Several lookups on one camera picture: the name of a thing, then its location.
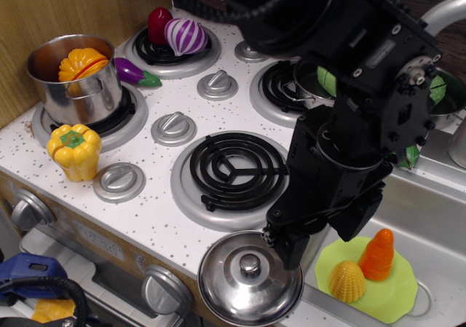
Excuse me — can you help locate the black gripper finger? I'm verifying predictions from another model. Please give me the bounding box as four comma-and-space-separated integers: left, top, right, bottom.
329, 192, 382, 242
272, 232, 309, 270

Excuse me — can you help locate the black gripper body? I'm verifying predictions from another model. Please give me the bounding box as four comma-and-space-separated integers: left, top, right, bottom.
264, 106, 393, 247

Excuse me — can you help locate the shiny steel pot lid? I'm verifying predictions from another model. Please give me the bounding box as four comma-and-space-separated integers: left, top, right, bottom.
197, 230, 304, 326

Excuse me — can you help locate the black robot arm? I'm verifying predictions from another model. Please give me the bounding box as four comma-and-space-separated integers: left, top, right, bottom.
173, 0, 442, 269

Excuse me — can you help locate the orange toy carrot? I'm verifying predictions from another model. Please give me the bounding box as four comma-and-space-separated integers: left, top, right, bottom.
358, 229, 395, 282

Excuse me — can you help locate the yellow toy corn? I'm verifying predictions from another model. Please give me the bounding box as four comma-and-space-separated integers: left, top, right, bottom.
328, 260, 366, 302

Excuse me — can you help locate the red toy chili pepper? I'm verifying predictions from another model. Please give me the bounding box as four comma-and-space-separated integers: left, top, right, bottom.
397, 146, 420, 170

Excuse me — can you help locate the shallow steel pan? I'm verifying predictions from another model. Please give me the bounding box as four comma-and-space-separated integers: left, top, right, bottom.
281, 60, 335, 109

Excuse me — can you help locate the green toy cabbage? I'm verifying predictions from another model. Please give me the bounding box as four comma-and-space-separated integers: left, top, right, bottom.
317, 66, 337, 97

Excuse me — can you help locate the lime green plate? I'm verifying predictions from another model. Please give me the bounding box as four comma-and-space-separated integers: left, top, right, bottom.
314, 237, 418, 324

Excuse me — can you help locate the front right black burner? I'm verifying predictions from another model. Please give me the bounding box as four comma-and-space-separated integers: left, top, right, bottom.
170, 131, 289, 232

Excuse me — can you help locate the black burner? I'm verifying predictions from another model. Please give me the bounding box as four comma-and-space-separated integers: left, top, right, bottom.
124, 27, 221, 79
249, 60, 307, 129
32, 83, 149, 152
170, 131, 289, 232

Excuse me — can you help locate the back right black burner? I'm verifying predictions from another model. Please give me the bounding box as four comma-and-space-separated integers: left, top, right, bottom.
249, 60, 307, 129

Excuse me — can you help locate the steel bowl by faucet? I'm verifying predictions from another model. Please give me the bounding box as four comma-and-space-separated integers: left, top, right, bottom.
430, 68, 465, 130

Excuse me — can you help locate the green bumpy toy gourd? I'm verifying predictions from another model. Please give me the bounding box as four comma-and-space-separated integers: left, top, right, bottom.
429, 75, 446, 105

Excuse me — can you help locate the right oven front knob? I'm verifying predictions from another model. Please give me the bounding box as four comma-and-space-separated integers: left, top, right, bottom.
141, 264, 193, 315

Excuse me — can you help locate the oven knob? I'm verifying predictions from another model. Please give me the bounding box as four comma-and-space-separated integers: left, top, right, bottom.
141, 264, 193, 315
11, 189, 56, 232

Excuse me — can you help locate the silver stovetop knob upper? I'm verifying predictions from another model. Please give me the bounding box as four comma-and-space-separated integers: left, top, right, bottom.
197, 70, 239, 101

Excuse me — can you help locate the silver stovetop knob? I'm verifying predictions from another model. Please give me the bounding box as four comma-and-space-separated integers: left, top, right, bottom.
197, 70, 239, 101
234, 41, 269, 63
93, 162, 146, 203
151, 111, 197, 147

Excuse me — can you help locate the silver stovetop knob back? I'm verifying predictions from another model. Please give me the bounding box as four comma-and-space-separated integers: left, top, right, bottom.
234, 41, 269, 63

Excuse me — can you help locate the silver stovetop knob middle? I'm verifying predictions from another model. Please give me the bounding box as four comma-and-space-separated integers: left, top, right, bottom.
151, 111, 197, 147

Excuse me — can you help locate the silver stovetop knob front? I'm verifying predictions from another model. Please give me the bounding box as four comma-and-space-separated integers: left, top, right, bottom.
93, 162, 146, 203

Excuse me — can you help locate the silver faucet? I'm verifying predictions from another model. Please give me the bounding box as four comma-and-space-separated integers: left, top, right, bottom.
420, 0, 466, 36

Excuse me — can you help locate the purple striped toy onion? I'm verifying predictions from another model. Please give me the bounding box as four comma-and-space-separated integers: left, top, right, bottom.
164, 18, 208, 57

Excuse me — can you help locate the back left black burner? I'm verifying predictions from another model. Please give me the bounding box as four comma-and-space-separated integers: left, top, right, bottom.
124, 27, 221, 79

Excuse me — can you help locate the front left black burner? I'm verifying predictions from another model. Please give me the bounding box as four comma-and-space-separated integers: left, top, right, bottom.
32, 83, 149, 152

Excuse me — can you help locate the purple toy eggplant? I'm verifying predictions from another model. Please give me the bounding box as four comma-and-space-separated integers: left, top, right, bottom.
114, 58, 162, 87

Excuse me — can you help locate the dark red toy vegetable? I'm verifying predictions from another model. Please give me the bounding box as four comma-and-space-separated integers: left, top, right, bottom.
147, 7, 173, 45

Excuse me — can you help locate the yellow toy bell pepper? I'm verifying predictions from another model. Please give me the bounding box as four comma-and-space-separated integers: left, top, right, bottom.
47, 124, 102, 181

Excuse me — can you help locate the yellow object bottom left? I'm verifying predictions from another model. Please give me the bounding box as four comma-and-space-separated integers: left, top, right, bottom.
31, 299, 76, 323

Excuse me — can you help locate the left oven front knob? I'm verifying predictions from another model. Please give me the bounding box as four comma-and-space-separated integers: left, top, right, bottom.
11, 189, 56, 232

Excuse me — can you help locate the tall steel pot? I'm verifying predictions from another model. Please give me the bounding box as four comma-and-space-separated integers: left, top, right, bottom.
27, 34, 123, 125

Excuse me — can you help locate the blue clamp tool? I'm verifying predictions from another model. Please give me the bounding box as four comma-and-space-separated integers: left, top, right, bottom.
1, 253, 68, 300

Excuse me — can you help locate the orange toy pumpkin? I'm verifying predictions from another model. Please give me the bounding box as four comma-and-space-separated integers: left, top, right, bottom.
58, 47, 109, 82

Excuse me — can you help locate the silver oven door handle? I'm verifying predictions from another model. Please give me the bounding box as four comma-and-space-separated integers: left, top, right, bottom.
20, 229, 185, 326

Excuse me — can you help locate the black braided cable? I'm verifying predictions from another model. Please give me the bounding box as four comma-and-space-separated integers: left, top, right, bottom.
0, 276, 90, 327

